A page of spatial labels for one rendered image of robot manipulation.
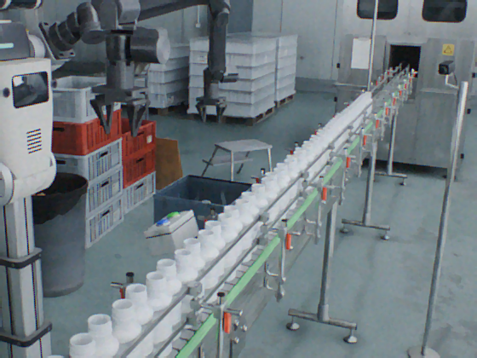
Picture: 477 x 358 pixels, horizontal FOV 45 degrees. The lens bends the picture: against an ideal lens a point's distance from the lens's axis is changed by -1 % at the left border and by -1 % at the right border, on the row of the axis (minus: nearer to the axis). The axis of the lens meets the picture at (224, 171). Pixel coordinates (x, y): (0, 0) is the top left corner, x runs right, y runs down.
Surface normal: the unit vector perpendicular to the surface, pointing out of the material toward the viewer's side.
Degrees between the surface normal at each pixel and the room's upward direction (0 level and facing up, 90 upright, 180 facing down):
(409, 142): 90
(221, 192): 90
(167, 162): 102
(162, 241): 90
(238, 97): 90
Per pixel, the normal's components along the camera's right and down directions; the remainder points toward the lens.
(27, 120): 0.93, 0.13
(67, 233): 0.67, 0.29
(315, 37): -0.37, 0.25
